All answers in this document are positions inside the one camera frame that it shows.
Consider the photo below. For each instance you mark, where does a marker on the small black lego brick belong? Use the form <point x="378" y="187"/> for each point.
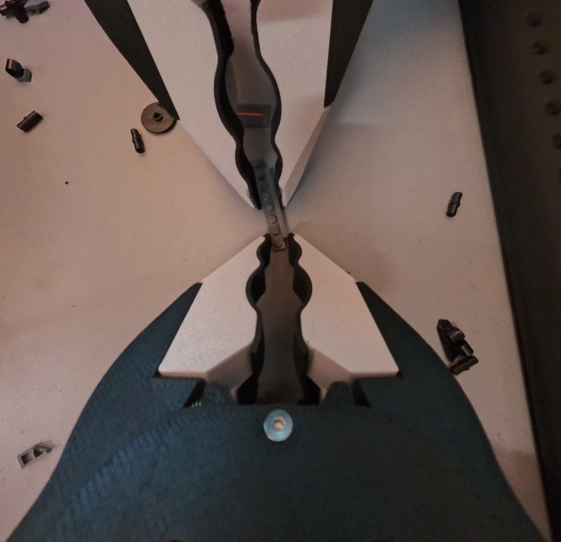
<point x="30" y="121"/>

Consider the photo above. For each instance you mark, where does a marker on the black and grey lego piece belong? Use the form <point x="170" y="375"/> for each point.
<point x="17" y="8"/>

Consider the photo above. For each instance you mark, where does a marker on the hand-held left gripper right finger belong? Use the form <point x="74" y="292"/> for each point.
<point x="346" y="327"/>

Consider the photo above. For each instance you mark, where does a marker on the black lego clip assembly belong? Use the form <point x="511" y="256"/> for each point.
<point x="453" y="340"/>

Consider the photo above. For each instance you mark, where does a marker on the long grey lego assembly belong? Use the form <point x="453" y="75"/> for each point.
<point x="271" y="208"/>

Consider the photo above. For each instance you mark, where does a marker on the small black grey lego piece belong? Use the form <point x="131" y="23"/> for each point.
<point x="16" y="68"/>

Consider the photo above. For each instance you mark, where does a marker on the black lego pin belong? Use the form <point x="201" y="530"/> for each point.
<point x="138" y="140"/>
<point x="454" y="204"/>

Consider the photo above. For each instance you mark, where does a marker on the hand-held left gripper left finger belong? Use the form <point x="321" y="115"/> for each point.
<point x="206" y="327"/>

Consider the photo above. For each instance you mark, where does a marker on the dark perforated panel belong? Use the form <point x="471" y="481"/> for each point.
<point x="526" y="200"/>

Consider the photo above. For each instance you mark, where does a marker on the black round lego disc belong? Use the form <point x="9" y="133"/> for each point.
<point x="155" y="116"/>

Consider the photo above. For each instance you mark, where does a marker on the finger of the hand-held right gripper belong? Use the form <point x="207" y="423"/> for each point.
<point x="184" y="59"/>
<point x="302" y="90"/>

